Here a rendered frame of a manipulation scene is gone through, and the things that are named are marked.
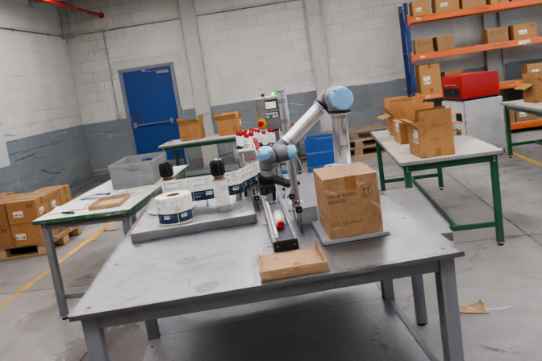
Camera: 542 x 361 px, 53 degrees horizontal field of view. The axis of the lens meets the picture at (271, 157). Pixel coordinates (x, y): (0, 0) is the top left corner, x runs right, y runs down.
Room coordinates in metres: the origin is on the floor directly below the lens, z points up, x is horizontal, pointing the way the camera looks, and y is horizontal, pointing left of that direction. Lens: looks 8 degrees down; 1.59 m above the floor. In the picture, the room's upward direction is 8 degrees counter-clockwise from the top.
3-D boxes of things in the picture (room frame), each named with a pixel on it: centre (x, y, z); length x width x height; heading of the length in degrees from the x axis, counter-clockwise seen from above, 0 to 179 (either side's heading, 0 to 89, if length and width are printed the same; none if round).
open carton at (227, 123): (8.71, 0.58, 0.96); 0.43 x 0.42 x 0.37; 81
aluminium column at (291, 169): (3.17, -0.11, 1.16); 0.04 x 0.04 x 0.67; 3
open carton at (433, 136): (4.39, -1.33, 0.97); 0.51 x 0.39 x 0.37; 90
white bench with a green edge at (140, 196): (4.82, 1.34, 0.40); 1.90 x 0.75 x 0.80; 174
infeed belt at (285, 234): (3.12, 0.03, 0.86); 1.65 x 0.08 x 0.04; 3
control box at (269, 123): (3.23, -0.05, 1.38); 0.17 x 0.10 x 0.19; 58
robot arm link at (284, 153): (2.72, -0.07, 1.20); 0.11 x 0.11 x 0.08; 10
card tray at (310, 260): (2.12, -0.02, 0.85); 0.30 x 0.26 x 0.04; 3
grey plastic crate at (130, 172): (5.07, 1.23, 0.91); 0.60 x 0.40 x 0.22; 178
